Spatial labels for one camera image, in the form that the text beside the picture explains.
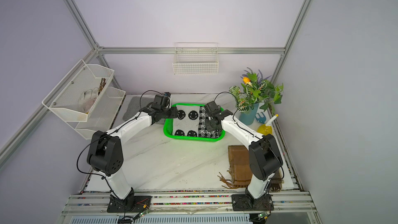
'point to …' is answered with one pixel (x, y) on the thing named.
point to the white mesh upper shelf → (75, 96)
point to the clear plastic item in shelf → (87, 98)
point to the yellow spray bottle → (265, 129)
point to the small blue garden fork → (262, 118)
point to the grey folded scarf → (134, 104)
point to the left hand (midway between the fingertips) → (174, 112)
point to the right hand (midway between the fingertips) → (214, 126)
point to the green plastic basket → (168, 128)
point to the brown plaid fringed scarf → (241, 171)
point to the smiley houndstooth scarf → (190, 122)
